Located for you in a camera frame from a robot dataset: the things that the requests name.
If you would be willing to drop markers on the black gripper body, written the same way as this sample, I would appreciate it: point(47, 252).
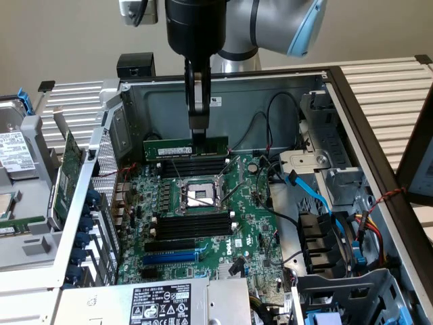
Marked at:
point(196, 27)

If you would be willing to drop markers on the green RAM stick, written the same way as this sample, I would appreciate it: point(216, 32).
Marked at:
point(20, 226)
point(169, 149)

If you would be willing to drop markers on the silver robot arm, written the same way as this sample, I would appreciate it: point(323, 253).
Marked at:
point(270, 23)

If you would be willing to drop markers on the black RAM slot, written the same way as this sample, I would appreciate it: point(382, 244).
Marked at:
point(203, 169)
point(193, 223)
point(193, 218)
point(203, 161)
point(203, 174)
point(203, 165)
point(193, 229)
point(193, 235)

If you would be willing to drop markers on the silver locking lever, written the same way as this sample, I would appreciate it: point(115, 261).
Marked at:
point(236, 194)
point(176, 171)

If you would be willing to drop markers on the metal socket cover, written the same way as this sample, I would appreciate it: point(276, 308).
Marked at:
point(239, 167)

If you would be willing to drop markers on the open PC case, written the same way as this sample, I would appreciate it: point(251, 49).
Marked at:
point(236, 88)

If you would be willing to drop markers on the CPU socket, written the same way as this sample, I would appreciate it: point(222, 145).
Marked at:
point(198, 194)

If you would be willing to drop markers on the black box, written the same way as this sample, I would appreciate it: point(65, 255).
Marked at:
point(135, 64)

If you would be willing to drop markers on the round coin battery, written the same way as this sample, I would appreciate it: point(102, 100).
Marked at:
point(253, 167)

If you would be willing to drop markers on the green motherboard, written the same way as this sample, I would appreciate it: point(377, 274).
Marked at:
point(250, 216)

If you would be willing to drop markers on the long black expansion slot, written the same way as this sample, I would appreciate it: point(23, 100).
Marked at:
point(169, 246)

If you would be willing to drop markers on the blue expansion slot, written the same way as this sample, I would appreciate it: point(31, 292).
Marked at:
point(169, 259)

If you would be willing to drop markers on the silver chipset heat sink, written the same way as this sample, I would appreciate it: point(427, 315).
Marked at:
point(225, 271)

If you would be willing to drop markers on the green graphics card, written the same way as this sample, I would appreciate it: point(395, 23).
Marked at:
point(67, 176)

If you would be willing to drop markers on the metal disk bay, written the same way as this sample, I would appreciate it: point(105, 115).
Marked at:
point(338, 142)

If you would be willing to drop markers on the short black expansion slot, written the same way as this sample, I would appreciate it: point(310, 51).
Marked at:
point(149, 274)

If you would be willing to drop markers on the black table end cap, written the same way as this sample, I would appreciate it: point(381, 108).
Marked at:
point(423, 59)
point(46, 86)

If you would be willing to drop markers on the black fan shroud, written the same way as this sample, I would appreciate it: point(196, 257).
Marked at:
point(318, 237)

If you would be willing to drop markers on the silver hard disk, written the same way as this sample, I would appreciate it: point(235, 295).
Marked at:
point(13, 149)

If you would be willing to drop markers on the silver power supply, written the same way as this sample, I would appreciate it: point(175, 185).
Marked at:
point(101, 304)

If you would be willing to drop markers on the dark grey disk bay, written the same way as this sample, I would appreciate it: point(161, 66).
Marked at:
point(338, 287)

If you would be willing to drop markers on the silver CPU chip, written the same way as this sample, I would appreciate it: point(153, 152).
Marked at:
point(6, 206)

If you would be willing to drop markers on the black framed monitor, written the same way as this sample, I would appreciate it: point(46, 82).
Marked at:
point(404, 183)

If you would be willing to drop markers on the grey parts rack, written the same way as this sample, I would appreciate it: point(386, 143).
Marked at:
point(13, 259)

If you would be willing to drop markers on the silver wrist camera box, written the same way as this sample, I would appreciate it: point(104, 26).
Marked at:
point(126, 10)

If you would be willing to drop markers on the silver metal bracket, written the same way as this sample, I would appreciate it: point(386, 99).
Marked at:
point(301, 159)

